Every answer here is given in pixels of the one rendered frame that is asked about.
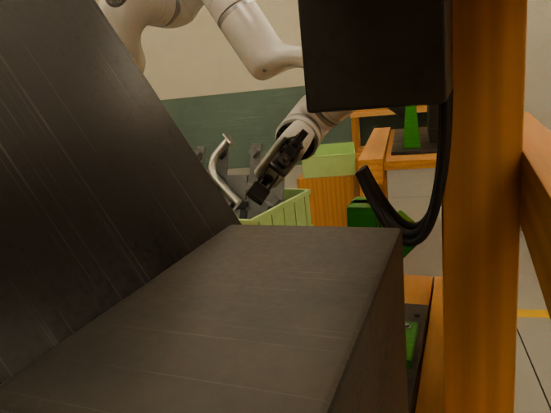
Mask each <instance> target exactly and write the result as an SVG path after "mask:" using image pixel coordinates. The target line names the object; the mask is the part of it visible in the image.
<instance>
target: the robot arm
mask: <svg viewBox="0 0 551 413"><path fill-rule="evenodd" d="M203 6H205V7H206V8H207V10H208V11H209V13H210V15H211V16H212V18H213V20H214V21H215V22H216V24H217V25H218V27H219V28H220V30H221V32H222V33H223V34H224V35H225V37H226V39H227V40H228V42H229V43H230V45H231V47H232V48H233V49H234V50H235V52H236V53H237V55H238V56H239V58H240V60H241V61H242V62H243V64H244V65H245V67H246V68H247V70H248V71H249V73H250V74H251V75H252V76H253V77H254V78H255V79H258V80H267V79H270V78H272V77H274V76H276V75H279V74H281V73H283V72H285V71H287V70H290V69H293V68H301V69H303V54H302V47H300V46H291V45H288V44H285V43H283V42H282V41H281V40H280V38H279V37H278V35H277V34H276V32H275V31H274V30H273V28H272V27H271V25H270V23H269V21H268V20H267V18H266V17H265V16H264V14H263V12H262V10H261V9H260V7H259V6H258V5H257V3H256V2H255V0H99V7H100V8H101V10H102V12H103V13H104V15H105V16H106V18H107V19H108V21H109V22H110V24H111V25H112V27H113V29H114V30H115V31H116V33H117V34H118V36H119V37H120V39H121V41H122V43H123V44H124V45H125V47H126V48H127V50H128V51H129V53H130V55H131V56H132V57H133V58H134V60H135V62H136V64H137V65H138V67H139V69H140V70H141V71H142V72H143V73H144V70H145V66H146V59H145V55H144V52H143V49H142V46H141V34H142V32H143V29H144V28H145V27H146V26H147V25H150V26H154V27H158V28H163V29H174V28H179V27H181V26H184V25H187V24H188V23H190V22H191V21H193V20H194V18H195V17H196V15H197V14H198V12H199V11H200V9H201V8H202V7H203ZM354 111H355V110H353V111H332V112H321V113H309V112H308V111H307V103H306V95H304V96H303V97H302V98H301V99H300V100H299V102H298V103H297V104H296V105H295V107H294V108H293V109H292V111H291V112H290V113H289V114H288V115H287V116H286V117H285V119H284V120H283V121H282V122H281V123H280V125H279V126H278V128H277V130H276V132H275V143H274V144H273V146H272V147H271V149H270V150H269V151H268V153H267V154H266V155H265V156H264V157H263V159H262V160H261V162H260V163H259V165H258V166H257V168H256V169H255V171H254V174H255V175H256V176H257V177H259V179H258V180H257V181H254V183H253V184H252V186H251V187H250V188H249V190H248V191H247V192H246V195H247V196H248V197H250V198H251V199H252V200H253V201H254V202H255V203H257V204H258V205H260V206H261V205H262V204H263V203H264V201H265V200H266V198H267V196H268V195H269V193H270V190H271V188H275V187H276V186H277V185H278V184H279V183H280V182H281V181H282V180H283V179H284V178H285V176H286V175H287V174H288V173H289V172H290V171H291V170H292V169H293V168H294V167H295V166H296V165H297V163H298V162H299V161H301V160H305V159H308V158H309V157H311V156H312V155H313V154H314V153H315V152H316V150H317V149H318V147H319V146H320V144H321V142H322V140H323V138H324V137H325V136H326V135H327V134H328V133H329V132H330V131H331V130H332V129H333V128H334V127H335V126H336V125H337V124H339V123H340V122H341V121H343V120H344V119H346V118H347V117H348V116H350V115H351V114H352V113H353V112H354ZM262 179H263V180H262ZM261 180H262V182H260V181H261ZM259 182H260V183H259ZM268 183H269V184H270V185H269V187H266V186H267V185H268Z"/></svg>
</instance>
